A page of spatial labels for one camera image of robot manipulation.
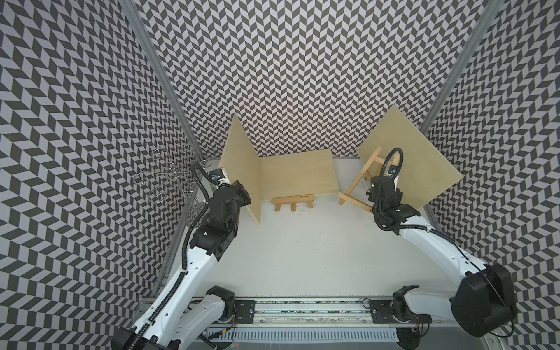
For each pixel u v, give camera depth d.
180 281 0.43
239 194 0.64
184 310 0.43
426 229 0.51
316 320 0.72
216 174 0.60
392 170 0.68
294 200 0.96
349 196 0.86
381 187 0.60
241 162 1.12
